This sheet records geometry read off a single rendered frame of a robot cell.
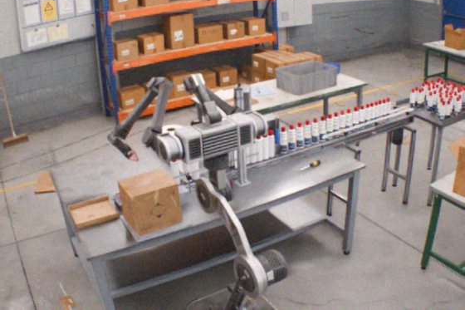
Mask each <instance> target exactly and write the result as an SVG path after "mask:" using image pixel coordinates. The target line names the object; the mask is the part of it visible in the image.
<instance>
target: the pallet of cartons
mask: <svg viewBox="0 0 465 310"><path fill-rule="evenodd" d="M313 60H316V61H319V62H322V57H321V56H320V55H317V54H315V53H311V52H303V53H298V54H295V55H294V51H293V47H291V46H288V45H285V44H282V43H280V44H278V50H277V51H274V50H273V45H270V46H265V47H256V48H254V54H253V55H252V63H248V64H244V65H240V69H242V77H243V78H245V79H247V80H249V81H251V82H252V83H253V84H257V83H260V82H264V81H270V80H276V78H277V74H276V72H275V68H278V67H282V66H292V65H296V64H299V63H302V62H309V61H313Z"/></svg>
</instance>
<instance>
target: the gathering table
mask: <svg viewBox="0 0 465 310"><path fill-rule="evenodd" d="M409 103H410V97H409V98H406V99H403V100H400V101H396V102H395V106H397V108H400V107H405V106H408V108H406V109H404V110H405V111H406V110H409ZM425 104H426V102H424V105H423V108H422V110H417V108H414V110H413V111H410V113H413V114H414V117H415V118H417V119H420V120H421V121H424V122H427V123H429V124H430V125H432V131H431V143H430V149H429V155H428V166H427V169H428V170H431V169H432V168H430V167H431V166H432V163H433V170H432V176H431V181H430V184H432V183H433V182H435V181H436V179H437V174H438V162H439V153H440V147H441V143H442V137H443V128H446V127H448V126H450V125H452V124H454V123H457V122H459V121H461V120H465V111H463V108H461V114H458V115H456V116H453V114H454V113H452V115H451V117H450V118H448V119H446V120H443V123H440V120H438V115H437V114H436V113H437V109H436V111H432V113H428V112H427V107H426V106H425ZM437 127H438V131H437V134H438V137H437V143H436V148H435V154H434V160H433V146H434V141H435V135H436V129H437ZM401 146H402V145H396V152H395V159H394V170H395V171H399V163H400V156H401ZM397 179H398V176H397V175H393V182H392V183H393V184H392V186H394V187H395V186H397V185H396V183H397ZM433 192H434V191H432V190H431V189H429V193H428V203H427V206H428V207H430V206H431V203H432V200H433Z"/></svg>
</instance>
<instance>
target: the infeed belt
mask: <svg viewBox="0 0 465 310"><path fill-rule="evenodd" d="M319 144H321V143H320V142H317V143H316V144H312V143H311V145H310V146H304V143H303V148H302V149H297V148H296V146H295V150H294V151H289V148H288V149H287V153H285V154H282V153H280V151H278V152H275V153H274V158H269V159H268V160H274V159H276V158H277V157H279V156H283V155H288V154H291V153H294V152H297V151H300V150H304V149H307V148H311V147H313V146H316V145H319ZM268 160H262V161H261V162H257V163H254V164H252V163H249V165H246V167H248V166H250V165H256V164H259V163H262V162H265V161H268ZM225 170H226V174H227V173H230V171H231V168H230V165H229V166H228V167H227V168H225ZM203 177H204V178H206V179H208V173H205V174H201V175H199V178H203ZM180 185H188V183H184V180H180ZM180 185H179V186H180ZM115 201H116V202H117V204H121V202H120V197H118V198H115Z"/></svg>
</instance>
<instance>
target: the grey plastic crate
mask: <svg viewBox="0 0 465 310"><path fill-rule="evenodd" d="M322 67H325V68H328V70H323V69H322ZM337 70H338V67H337V66H332V65H328V64H325V63H322V62H319V61H316V60H313V61H309V62H302V63H299V64H296V65H292V66H282V67H278V68H275V72H276V74H277V88H279V89H282V90H284V91H288V92H290V93H291V94H294V95H297V96H303V95H306V94H309V93H312V92H315V91H320V90H324V89H326V88H330V87H333V86H336V82H337Z"/></svg>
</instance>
